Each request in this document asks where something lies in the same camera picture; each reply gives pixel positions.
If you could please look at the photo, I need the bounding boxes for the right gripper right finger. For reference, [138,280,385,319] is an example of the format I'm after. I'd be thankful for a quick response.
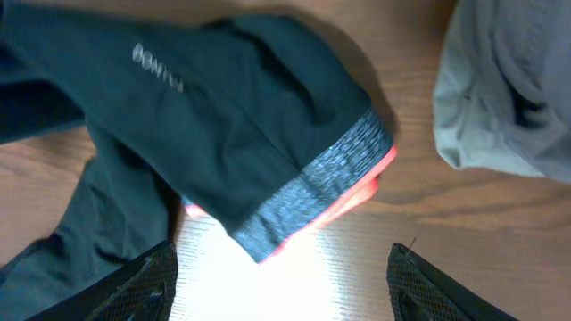
[386,243,516,321]

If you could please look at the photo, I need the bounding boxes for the black leggings with coral waistband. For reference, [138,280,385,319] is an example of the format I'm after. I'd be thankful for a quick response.
[1,1,396,320]

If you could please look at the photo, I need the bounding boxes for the grey folded trousers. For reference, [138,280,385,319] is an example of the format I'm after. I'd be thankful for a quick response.
[434,0,570,183]

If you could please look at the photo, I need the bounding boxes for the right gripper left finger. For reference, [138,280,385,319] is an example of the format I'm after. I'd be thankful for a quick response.
[30,241,178,321]

